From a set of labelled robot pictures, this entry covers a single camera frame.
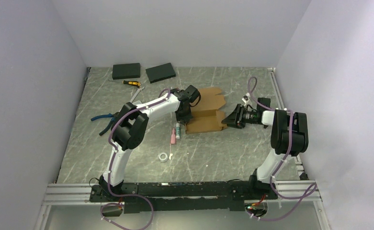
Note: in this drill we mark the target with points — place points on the brown cardboard box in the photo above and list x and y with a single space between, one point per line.
207 114

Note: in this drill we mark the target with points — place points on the aluminium frame rail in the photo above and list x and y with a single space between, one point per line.
67 195

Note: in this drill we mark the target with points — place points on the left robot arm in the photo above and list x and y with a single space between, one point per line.
129 128

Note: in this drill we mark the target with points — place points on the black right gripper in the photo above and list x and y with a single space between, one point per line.
234 119

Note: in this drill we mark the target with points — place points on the pink marker pen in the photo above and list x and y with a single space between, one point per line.
173 137

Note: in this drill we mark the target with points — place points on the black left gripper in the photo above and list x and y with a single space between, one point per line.
182 120

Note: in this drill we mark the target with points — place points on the black foam block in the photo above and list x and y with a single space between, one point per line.
126 71
160 73

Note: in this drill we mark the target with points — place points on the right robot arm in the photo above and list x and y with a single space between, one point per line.
289 137

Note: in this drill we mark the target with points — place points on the yellow black screwdriver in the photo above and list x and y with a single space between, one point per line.
132 83

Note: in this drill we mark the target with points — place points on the silver combination wrench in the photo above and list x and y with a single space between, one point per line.
133 98

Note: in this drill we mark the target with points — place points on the black foam block left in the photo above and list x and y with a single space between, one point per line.
126 71

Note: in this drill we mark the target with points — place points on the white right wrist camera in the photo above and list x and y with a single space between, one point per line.
246 100

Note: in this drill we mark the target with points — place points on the green white glue stick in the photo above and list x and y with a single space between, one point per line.
178 130

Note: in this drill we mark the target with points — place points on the black foam block right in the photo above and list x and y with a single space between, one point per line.
160 73

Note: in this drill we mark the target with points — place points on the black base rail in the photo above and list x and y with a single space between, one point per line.
233 195

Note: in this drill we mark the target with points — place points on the clear tape roll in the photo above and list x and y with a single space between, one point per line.
163 157

